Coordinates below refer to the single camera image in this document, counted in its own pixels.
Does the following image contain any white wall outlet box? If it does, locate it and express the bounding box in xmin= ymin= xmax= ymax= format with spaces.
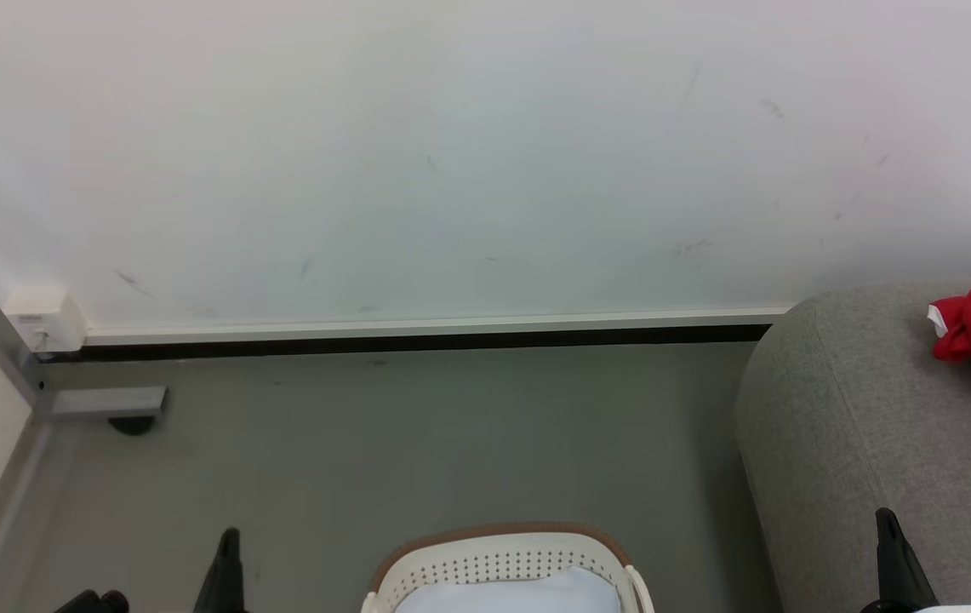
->
xmin=4 ymin=285 xmax=88 ymax=354

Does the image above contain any grey metal frame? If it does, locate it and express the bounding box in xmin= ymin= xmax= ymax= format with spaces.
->
xmin=0 ymin=237 xmax=169 ymax=420

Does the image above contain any white and black baseboard strip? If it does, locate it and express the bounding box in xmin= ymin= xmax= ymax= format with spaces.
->
xmin=81 ymin=305 xmax=797 ymax=360

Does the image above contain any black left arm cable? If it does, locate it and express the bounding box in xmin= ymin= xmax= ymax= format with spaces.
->
xmin=54 ymin=588 xmax=130 ymax=613

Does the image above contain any white perforated laundry basket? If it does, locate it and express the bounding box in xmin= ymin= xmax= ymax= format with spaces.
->
xmin=360 ymin=522 xmax=656 ymax=613

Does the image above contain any light blue clothing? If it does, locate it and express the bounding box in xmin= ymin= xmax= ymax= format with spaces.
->
xmin=394 ymin=566 xmax=622 ymax=613

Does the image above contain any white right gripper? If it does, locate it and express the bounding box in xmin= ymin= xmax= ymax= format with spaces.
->
xmin=875 ymin=507 xmax=971 ymax=613

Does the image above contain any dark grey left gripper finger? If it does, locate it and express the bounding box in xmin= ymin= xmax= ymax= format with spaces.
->
xmin=194 ymin=527 xmax=248 ymax=613

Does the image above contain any grey fabric sofa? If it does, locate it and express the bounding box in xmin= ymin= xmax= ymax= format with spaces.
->
xmin=734 ymin=281 xmax=971 ymax=613

